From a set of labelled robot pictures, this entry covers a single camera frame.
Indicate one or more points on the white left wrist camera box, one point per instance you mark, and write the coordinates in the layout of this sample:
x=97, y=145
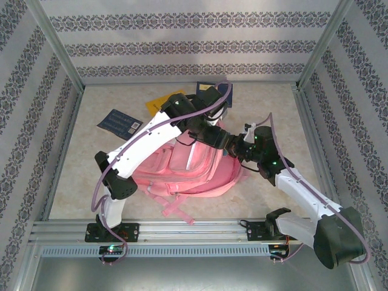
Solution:
x=219, y=113

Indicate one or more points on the aluminium mounting rail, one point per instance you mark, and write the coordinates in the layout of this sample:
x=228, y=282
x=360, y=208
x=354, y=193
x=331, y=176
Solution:
x=188, y=230

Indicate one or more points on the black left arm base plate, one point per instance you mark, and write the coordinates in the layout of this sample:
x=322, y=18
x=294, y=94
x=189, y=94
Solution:
x=131, y=232

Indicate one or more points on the aluminium table side rail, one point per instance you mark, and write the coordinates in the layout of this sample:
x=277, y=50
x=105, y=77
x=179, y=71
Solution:
x=63, y=151
x=312, y=136

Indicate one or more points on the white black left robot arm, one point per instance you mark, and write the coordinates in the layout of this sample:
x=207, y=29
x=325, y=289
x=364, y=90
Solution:
x=151, y=142

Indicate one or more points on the pink backpack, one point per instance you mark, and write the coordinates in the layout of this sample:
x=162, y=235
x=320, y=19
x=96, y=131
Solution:
x=194, y=179

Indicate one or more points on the grey metal shelf panel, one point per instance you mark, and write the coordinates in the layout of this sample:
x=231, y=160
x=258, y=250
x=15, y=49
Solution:
x=194, y=276

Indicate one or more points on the aluminium table back rail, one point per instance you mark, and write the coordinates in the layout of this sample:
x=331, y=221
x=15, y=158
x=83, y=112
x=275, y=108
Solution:
x=282, y=83

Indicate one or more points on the navy book with yellow label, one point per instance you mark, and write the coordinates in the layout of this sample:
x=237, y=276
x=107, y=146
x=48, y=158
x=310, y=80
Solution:
x=200, y=86

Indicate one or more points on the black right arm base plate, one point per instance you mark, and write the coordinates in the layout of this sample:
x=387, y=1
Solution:
x=254, y=232

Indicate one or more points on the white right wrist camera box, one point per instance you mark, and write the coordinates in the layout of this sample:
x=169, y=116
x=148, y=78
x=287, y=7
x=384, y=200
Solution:
x=251, y=130

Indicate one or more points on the left controller board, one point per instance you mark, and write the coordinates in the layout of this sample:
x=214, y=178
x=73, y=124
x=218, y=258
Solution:
x=112, y=250

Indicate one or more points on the controller board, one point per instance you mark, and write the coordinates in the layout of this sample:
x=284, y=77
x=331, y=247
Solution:
x=112, y=250
x=277, y=251

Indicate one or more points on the aluminium frame post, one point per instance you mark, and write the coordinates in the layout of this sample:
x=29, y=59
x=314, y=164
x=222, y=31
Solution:
x=54, y=39
x=325, y=39

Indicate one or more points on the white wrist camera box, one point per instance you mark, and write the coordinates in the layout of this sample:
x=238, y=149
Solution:
x=251, y=130
x=219, y=113

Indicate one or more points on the navy book with white lines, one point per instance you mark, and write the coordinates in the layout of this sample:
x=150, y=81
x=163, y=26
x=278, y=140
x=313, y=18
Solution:
x=118, y=121

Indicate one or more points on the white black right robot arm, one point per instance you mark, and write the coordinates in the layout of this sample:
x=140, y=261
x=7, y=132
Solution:
x=300, y=194

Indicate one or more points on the right controller board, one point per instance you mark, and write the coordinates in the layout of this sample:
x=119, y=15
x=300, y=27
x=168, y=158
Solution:
x=277, y=251

